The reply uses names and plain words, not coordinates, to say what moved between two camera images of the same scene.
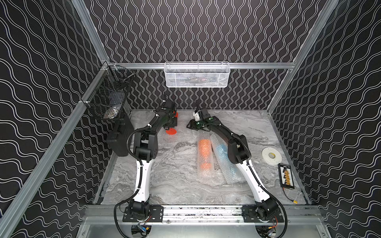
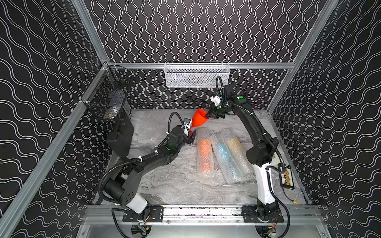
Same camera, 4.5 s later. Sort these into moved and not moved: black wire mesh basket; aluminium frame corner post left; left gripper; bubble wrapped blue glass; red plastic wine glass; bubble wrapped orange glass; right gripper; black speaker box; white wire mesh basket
Moved: red plastic wine glass; left gripper; right gripper
Not moved: bubble wrapped orange glass; black wire mesh basket; white wire mesh basket; bubble wrapped blue glass; black speaker box; aluminium frame corner post left
